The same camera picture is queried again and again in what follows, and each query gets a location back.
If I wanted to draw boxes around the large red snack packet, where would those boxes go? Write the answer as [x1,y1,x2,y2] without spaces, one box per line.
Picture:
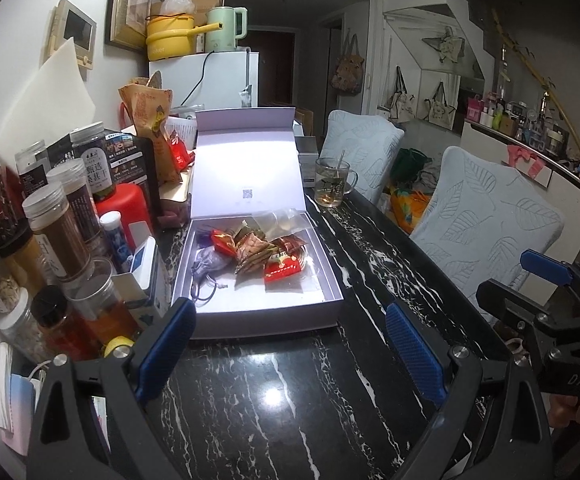
[264,252,305,286]

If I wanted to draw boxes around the clear plastic bag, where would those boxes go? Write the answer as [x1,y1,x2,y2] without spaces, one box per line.
[252,208,311,241]

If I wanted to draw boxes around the dark wooden door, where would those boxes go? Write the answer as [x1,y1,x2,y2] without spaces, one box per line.
[242,30,295,106]

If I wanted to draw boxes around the purple sachet pouch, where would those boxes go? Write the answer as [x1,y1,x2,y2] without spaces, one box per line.
[191,247,221,306]

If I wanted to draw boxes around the dark spice jar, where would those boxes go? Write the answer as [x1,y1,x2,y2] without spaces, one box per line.
[47,158,105,256]

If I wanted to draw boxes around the white tissue box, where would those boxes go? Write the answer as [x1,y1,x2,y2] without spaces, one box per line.
[294,120,321,188]

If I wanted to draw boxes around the beige tote bag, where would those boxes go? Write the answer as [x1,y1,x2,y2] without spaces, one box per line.
[387,66,418,122]
[422,81,458,128]

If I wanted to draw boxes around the white fridge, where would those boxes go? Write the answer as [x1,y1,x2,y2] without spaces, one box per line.
[149,51,261,111]

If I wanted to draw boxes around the patterned tote bag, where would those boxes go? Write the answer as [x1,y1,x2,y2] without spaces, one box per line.
[332,35,365,95]

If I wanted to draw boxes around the black cap red bottle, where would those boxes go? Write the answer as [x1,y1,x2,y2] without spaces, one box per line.
[32,285,95,361]

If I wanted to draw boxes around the pastel power bank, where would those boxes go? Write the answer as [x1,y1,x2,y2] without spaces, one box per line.
[0,375,38,456]

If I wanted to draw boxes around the brown cereal packet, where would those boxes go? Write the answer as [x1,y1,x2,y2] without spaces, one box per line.
[234,234,278,276]

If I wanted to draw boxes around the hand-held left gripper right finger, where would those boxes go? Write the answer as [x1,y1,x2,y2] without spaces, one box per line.
[385,301,553,480]

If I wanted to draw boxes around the lavender gift box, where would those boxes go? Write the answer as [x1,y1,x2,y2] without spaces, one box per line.
[171,106,345,340]

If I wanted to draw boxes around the bright red candy packet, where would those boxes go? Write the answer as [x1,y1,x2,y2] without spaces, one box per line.
[211,229,238,257]

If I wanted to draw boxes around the blue tablet tube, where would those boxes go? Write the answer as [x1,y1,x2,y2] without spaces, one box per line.
[100,211,135,271]

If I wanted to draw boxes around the wide light blue covered chair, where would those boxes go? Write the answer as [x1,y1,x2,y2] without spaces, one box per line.
[410,146,565,293]

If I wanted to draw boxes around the narrow light blue covered chair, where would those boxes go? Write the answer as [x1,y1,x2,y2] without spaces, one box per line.
[318,110,405,206]

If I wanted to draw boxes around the glass mug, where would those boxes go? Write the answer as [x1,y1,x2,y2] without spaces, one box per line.
[314,150,358,209]

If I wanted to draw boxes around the brown paper bags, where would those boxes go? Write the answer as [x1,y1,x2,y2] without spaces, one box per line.
[270,102,315,136]

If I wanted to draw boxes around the person's right hand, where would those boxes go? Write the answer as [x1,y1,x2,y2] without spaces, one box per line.
[550,392,580,433]

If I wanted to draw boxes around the small red packet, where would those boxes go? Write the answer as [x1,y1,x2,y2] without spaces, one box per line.
[167,132,195,171]

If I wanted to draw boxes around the gold framed picture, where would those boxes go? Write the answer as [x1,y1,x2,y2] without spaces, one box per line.
[106,0,157,51]

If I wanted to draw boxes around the white cabinet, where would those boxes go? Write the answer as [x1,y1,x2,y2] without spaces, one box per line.
[460,119,580,261]

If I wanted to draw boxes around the wall intercom panel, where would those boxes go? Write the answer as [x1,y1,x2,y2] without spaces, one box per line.
[44,0,98,71]

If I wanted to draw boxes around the yellow pot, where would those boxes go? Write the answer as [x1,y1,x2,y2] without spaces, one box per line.
[144,14,221,61]

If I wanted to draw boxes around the bamboo stick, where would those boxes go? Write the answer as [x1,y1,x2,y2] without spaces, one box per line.
[491,8,580,226]

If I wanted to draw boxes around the white blue carton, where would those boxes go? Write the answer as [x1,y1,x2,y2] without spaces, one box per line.
[111,236,159,318]

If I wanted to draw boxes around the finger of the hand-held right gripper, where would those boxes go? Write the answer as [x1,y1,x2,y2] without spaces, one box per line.
[476,277,553,333]
[520,249,573,285]

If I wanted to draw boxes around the red plastic container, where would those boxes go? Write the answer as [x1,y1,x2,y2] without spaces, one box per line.
[94,183,155,251]

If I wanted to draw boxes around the pink cloth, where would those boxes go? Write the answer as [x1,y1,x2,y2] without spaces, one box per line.
[501,144,553,188]

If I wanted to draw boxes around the green bag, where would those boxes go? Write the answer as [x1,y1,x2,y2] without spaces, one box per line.
[395,147,433,183]

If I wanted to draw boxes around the black kettle cable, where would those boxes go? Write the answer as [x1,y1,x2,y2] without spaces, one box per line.
[182,52,211,106]

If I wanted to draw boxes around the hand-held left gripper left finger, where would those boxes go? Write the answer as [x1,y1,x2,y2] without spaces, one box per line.
[27,297,198,480]

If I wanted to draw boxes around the group of counter bottles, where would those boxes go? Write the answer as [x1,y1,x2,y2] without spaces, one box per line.
[465,87,571,156]

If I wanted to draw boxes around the dark red candy packet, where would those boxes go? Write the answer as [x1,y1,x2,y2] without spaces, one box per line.
[272,236,308,256]

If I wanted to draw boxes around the crumpled plastic bag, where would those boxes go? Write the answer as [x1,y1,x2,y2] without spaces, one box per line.
[159,0,195,17]

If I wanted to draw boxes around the black tea box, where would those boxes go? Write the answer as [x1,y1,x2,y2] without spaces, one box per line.
[104,132,163,211]

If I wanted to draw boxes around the yellow lemon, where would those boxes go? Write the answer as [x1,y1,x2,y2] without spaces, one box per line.
[102,336,135,358]

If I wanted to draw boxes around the green electric kettle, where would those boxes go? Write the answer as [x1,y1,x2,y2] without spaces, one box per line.
[205,6,248,53]

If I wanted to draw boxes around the brown paper snack bag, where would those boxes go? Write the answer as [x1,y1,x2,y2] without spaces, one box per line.
[118,82,183,186]

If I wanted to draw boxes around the brown spice jar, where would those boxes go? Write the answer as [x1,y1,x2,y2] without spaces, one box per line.
[22,181,93,281]

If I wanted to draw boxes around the white paper sheet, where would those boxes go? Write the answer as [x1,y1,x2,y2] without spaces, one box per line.
[0,37,96,146]

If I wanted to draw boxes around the orange bag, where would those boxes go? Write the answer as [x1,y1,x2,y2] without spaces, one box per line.
[389,185,433,233]

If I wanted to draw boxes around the dark label jar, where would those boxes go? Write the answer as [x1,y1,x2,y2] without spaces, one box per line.
[70,122,118,203]

